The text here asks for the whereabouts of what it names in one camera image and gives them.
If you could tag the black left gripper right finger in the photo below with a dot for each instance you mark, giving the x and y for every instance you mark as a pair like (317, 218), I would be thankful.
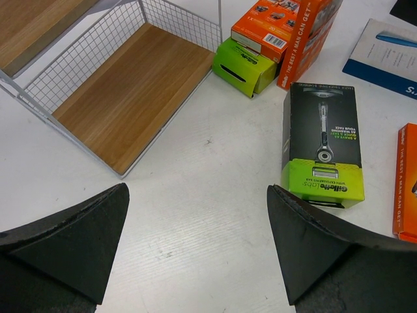
(331, 265)

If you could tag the green black Gillette Labs box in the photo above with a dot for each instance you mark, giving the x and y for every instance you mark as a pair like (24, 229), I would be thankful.
(321, 157)
(404, 9)
(244, 69)

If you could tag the orange Gillette cartridge box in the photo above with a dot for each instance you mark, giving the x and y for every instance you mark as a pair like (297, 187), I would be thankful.
(267, 27)

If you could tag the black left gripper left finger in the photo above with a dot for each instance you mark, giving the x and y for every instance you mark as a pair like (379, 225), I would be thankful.
(62, 262)

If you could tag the orange Gillette Fusion5 box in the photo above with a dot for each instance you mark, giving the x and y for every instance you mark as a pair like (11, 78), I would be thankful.
(312, 26)
(404, 218)

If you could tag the blue white Harry's box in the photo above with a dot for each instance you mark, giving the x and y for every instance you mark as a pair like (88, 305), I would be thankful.
(385, 55)

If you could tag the white wire wooden shelf rack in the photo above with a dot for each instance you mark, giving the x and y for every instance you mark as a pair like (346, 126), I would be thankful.
(107, 75)

